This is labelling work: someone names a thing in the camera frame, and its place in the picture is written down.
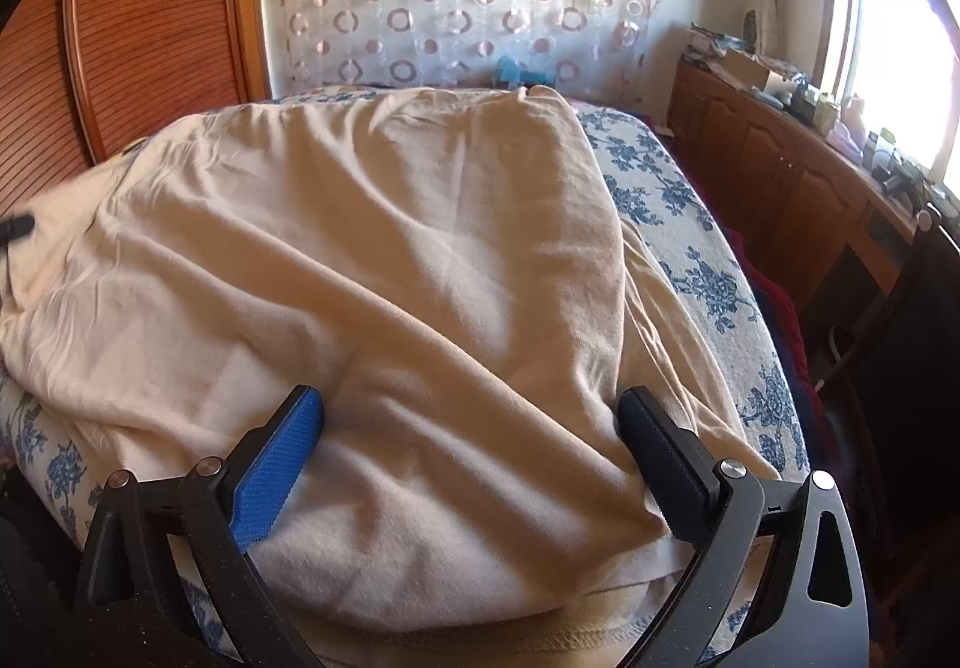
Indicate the cardboard box on cabinet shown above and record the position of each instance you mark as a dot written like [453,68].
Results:
[749,70]

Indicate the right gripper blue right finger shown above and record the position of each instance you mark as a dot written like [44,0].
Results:
[676,467]

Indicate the beige printed t-shirt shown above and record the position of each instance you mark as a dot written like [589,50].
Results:
[360,337]

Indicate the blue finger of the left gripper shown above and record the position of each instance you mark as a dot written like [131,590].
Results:
[16,227]

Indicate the blue object behind bed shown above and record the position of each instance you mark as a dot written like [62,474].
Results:
[508,74]

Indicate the pink toy on cabinet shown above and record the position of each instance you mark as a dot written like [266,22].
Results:
[851,125]

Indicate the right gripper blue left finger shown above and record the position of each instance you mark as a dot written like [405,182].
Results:
[265,465]

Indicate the brown wooden cabinet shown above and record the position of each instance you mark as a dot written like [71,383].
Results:
[799,206]

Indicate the bright window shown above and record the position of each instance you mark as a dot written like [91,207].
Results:
[894,60]

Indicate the blue floral white bedspread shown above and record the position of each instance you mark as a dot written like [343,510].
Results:
[705,278]

